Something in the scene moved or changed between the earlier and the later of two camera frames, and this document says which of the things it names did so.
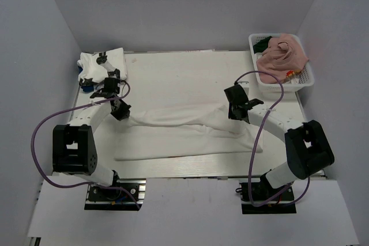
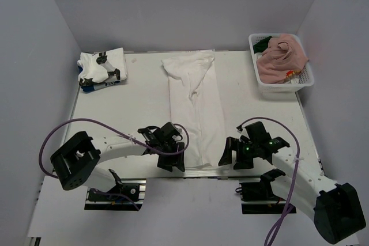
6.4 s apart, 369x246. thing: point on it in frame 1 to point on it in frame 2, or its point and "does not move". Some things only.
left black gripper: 124,113 to 176,159
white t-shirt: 293,76 does not move
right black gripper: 232,116 to 235,144
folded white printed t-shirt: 89,67 does not move
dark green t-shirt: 262,45 does not move
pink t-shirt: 283,54 does not move
